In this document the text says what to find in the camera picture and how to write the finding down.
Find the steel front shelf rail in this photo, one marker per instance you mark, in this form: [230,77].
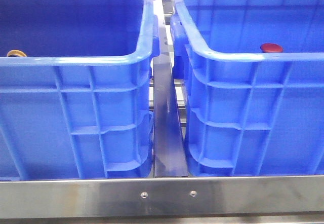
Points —
[185,196]

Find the right blue plastic bin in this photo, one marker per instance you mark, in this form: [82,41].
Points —
[251,113]

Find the left blue plastic bin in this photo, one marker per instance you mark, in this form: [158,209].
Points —
[77,106]

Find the yellow push button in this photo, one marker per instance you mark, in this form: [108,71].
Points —
[16,53]

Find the blue plastic bin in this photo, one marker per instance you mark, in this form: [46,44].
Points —
[77,106]
[251,113]

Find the red mushroom push button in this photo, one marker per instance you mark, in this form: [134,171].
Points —
[271,48]

